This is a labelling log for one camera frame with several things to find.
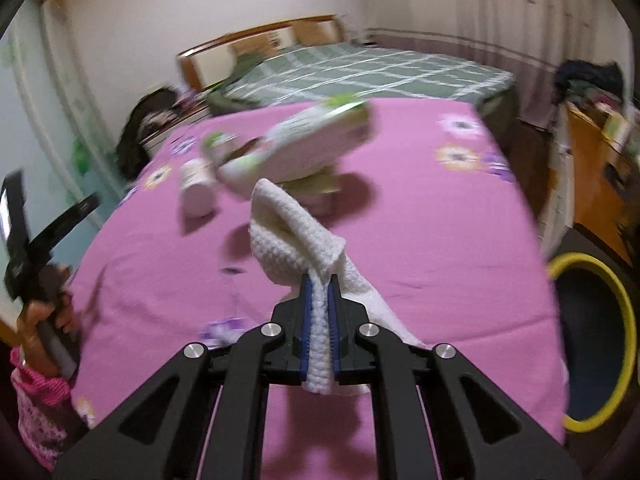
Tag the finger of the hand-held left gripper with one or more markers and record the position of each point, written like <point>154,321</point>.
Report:
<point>14,220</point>
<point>65,227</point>

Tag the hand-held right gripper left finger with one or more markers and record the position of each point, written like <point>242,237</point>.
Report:
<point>306,320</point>

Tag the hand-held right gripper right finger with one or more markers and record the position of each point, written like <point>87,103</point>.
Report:
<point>335,325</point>

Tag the white foam wrap sheet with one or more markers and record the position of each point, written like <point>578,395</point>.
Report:
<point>300,230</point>

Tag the black yellow-rimmed trash bin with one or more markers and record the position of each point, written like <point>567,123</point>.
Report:
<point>590,335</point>

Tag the person's left hand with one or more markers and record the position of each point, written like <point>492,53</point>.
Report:
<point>35,340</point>

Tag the wardrobe with sliding doors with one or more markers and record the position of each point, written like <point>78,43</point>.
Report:
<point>50,110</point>

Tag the dark clothes heap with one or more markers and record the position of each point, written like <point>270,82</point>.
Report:
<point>140,135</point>

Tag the pink floral cloth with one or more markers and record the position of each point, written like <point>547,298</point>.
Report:
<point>450,260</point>

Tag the white nightstand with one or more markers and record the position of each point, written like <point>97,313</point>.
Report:
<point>165,135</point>

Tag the small white plastic bottle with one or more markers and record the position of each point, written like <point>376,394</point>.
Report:
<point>197,195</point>

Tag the white green wipes packet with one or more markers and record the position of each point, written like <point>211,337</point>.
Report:
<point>310,135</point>

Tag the wooden headboard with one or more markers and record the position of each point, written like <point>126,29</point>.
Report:
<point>210,62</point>

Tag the dark green quilt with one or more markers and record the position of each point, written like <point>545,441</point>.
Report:
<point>235,85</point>

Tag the bed with green plaid cover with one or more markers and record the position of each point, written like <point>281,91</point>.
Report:
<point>400,70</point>

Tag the wooden side desk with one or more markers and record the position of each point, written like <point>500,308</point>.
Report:
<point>590,175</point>

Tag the pink white curtain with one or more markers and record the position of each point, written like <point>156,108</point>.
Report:
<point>475,10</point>

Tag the pile of clothes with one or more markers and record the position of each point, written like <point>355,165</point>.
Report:
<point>585,77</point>

